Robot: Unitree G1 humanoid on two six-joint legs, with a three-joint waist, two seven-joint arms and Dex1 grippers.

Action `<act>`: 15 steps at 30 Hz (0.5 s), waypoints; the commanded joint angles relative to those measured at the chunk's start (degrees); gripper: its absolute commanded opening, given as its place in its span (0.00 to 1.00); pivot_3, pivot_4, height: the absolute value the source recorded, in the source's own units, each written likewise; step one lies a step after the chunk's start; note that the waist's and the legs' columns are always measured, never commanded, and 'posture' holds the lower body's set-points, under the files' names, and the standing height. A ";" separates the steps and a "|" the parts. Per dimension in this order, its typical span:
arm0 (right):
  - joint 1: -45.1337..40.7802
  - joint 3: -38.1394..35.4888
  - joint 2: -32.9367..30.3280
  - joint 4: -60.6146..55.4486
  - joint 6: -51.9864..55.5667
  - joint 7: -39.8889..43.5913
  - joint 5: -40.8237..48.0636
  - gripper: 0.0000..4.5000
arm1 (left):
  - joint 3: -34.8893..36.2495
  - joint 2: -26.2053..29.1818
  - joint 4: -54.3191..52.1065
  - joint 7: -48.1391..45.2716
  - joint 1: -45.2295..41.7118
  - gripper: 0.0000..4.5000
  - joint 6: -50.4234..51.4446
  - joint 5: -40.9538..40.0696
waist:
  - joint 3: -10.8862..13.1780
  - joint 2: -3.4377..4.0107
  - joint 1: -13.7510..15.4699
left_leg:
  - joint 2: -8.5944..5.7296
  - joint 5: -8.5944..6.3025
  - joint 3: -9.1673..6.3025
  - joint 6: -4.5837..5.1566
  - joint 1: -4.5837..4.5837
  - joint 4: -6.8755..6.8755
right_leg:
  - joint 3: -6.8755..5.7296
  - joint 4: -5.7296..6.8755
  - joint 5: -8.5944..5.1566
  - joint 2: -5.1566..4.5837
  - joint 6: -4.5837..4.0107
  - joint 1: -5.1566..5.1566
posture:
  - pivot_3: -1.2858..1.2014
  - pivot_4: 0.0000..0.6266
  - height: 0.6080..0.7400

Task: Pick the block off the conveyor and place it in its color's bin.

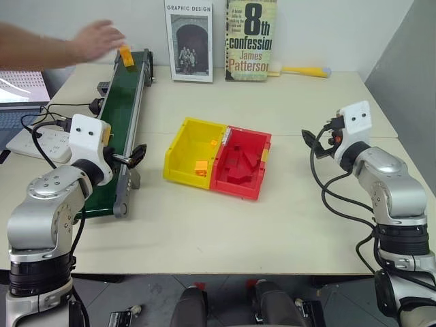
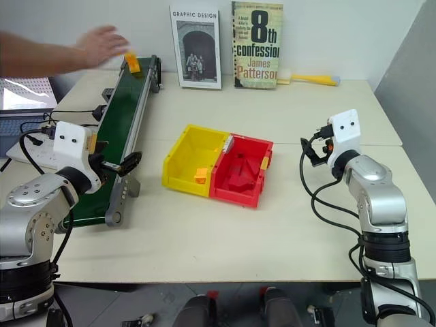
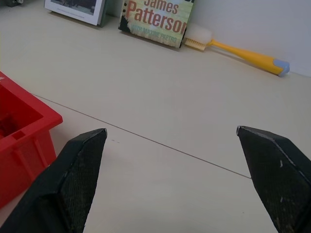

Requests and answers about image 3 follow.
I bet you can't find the red plastic bin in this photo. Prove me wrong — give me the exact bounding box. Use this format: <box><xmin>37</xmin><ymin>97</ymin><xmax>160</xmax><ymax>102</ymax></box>
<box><xmin>0</xmin><ymin>71</ymin><xmax>63</xmax><ymax>209</ymax></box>

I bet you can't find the white framed picture book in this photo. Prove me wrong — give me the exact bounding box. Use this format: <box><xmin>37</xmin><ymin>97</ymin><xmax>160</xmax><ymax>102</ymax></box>
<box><xmin>44</xmin><ymin>0</ymin><xmax>110</xmax><ymax>28</ymax></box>

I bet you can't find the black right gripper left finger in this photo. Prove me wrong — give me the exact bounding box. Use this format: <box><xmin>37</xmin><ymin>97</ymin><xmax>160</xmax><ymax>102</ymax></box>
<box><xmin>0</xmin><ymin>128</ymin><xmax>108</xmax><ymax>233</ymax></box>

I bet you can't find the James Patterson paperback book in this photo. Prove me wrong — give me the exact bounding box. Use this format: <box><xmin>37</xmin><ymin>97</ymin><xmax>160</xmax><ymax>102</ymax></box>
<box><xmin>118</xmin><ymin>0</ymin><xmax>196</xmax><ymax>49</ymax></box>

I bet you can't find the yellow handled sponge brush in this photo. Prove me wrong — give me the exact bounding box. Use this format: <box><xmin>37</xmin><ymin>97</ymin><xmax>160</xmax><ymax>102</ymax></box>
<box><xmin>184</xmin><ymin>22</ymin><xmax>290</xmax><ymax>78</ymax></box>

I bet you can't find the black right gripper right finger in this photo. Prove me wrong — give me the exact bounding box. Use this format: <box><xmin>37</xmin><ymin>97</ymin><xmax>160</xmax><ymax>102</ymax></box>
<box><xmin>236</xmin><ymin>125</ymin><xmax>311</xmax><ymax>233</ymax></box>

